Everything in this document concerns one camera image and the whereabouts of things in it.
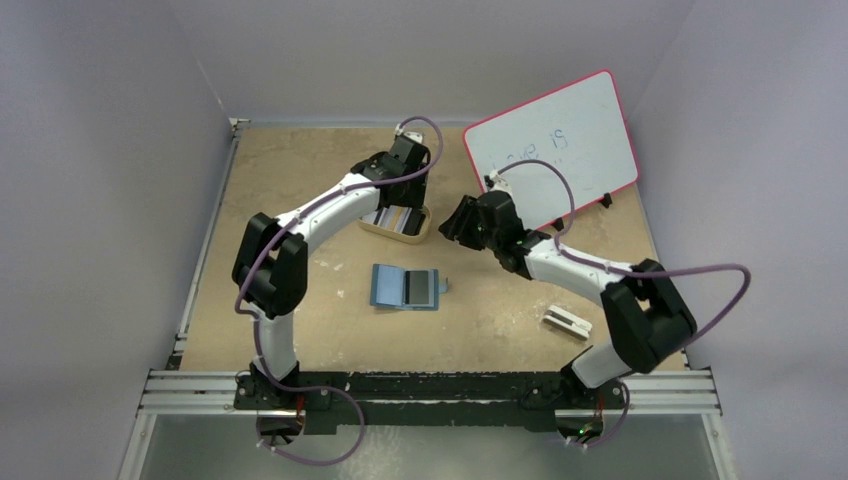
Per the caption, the credit cards stack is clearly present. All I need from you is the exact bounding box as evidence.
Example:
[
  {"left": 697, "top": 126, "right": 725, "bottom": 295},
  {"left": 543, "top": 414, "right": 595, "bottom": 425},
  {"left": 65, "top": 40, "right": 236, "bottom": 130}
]
[{"left": 362, "top": 206, "right": 426, "bottom": 236}]

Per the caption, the tan oval tray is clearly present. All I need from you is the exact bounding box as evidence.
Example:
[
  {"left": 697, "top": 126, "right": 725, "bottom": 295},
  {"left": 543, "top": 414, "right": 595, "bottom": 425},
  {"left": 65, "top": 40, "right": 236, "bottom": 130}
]
[{"left": 357, "top": 206, "right": 432, "bottom": 245}]

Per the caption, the grey striped credit card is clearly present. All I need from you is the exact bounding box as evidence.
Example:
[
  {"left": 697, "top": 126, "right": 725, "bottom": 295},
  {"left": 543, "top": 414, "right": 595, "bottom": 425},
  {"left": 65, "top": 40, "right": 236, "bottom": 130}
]
[{"left": 404, "top": 270, "right": 435, "bottom": 307}]

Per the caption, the blue card holder wallet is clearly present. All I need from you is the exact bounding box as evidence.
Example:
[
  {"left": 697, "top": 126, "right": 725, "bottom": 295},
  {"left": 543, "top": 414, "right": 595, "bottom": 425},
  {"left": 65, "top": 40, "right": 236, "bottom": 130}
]
[{"left": 369, "top": 264, "right": 450, "bottom": 311}]

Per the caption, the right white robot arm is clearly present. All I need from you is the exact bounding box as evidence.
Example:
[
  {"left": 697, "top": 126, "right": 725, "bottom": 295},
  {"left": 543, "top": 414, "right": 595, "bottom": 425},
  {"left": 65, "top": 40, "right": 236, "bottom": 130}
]
[{"left": 439, "top": 191, "right": 697, "bottom": 407}]

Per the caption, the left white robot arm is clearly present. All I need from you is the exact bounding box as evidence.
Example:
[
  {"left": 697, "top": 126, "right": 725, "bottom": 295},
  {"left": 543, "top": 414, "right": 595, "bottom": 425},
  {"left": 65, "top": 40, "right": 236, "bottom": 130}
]
[{"left": 232, "top": 133, "right": 438, "bottom": 410}]

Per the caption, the white black eraser block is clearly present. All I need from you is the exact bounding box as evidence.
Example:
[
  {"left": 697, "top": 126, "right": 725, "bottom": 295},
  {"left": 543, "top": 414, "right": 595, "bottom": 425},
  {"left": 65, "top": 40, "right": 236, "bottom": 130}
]
[{"left": 542, "top": 305, "right": 593, "bottom": 341}]

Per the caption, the pink framed whiteboard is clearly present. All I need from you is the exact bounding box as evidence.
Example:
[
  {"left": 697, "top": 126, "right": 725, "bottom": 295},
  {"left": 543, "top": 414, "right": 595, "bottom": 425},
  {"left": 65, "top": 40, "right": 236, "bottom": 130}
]
[{"left": 463, "top": 70, "right": 639, "bottom": 228}]

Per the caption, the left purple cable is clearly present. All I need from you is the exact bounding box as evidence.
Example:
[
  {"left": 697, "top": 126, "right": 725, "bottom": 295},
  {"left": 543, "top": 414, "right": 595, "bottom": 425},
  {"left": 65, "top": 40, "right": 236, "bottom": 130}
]
[{"left": 235, "top": 115, "right": 445, "bottom": 466}]

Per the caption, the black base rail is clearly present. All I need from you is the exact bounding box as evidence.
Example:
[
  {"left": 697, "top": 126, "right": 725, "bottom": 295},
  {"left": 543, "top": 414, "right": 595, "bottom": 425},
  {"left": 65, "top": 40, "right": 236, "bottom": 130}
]
[{"left": 233, "top": 370, "right": 625, "bottom": 435}]

